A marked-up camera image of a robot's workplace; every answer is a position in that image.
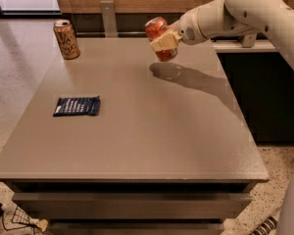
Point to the red coke can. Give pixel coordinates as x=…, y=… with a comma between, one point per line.
x=155, y=28

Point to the metal wall bracket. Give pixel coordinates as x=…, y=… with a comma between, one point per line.
x=107, y=8
x=248, y=41

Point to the lower grey drawer front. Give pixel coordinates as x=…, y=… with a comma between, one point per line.
x=139, y=228

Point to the left metal wall bracket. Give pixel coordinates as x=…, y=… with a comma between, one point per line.
x=107, y=8

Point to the upper grey drawer front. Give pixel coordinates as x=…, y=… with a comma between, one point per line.
x=132, y=205

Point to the brown gold soda can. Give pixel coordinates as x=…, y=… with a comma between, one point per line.
x=65, y=36

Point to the white power strip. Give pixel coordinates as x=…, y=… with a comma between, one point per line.
x=266, y=227

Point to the grey drawer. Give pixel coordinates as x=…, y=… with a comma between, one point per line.
x=139, y=228
x=132, y=205

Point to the black wire basket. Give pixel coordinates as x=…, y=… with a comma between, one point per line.
x=21, y=218

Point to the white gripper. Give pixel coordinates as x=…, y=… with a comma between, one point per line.
x=187, y=31

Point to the grey drawer cabinet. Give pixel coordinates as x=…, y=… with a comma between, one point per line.
x=162, y=128

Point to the right metal wall bracket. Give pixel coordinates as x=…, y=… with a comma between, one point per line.
x=248, y=41

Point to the dark blue snack packet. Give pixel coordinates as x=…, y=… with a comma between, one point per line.
x=77, y=106

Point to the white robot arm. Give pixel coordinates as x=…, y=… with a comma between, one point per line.
x=273, y=18

